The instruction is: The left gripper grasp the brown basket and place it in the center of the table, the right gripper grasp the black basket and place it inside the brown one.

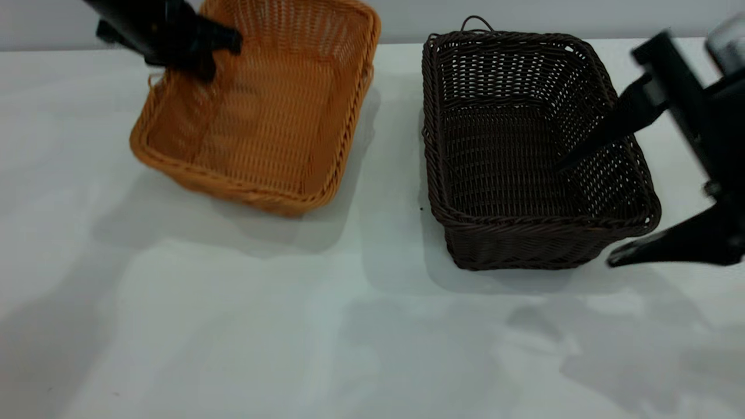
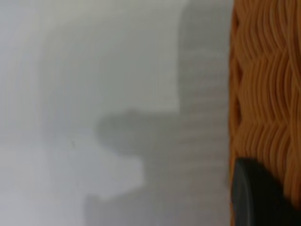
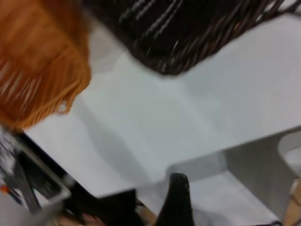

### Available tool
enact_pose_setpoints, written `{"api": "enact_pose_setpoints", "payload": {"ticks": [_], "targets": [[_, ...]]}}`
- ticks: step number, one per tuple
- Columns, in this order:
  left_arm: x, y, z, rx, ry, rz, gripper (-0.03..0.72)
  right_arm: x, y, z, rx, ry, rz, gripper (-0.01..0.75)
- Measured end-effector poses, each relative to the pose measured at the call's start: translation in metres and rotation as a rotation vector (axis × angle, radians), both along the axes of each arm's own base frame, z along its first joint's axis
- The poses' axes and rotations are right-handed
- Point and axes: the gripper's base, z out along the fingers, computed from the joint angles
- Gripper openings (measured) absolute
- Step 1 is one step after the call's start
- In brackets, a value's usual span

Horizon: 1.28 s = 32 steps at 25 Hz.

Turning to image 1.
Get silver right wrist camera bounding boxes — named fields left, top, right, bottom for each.
left=704, top=12, right=745, bottom=60

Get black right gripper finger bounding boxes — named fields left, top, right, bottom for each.
left=606, top=201, right=745, bottom=269
left=553, top=74, right=670, bottom=172

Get dark brown wicker basket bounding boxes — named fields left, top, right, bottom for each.
left=421, top=16, right=662, bottom=272

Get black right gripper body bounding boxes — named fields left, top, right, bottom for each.
left=632, top=31, right=745, bottom=201

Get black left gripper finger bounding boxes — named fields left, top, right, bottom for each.
left=175, top=55, right=218, bottom=83
left=198, top=22, right=244, bottom=56

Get orange-brown wicker basket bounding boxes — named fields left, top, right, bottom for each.
left=129, top=0, right=382, bottom=218

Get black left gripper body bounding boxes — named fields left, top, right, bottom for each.
left=81, top=0, right=203, bottom=67

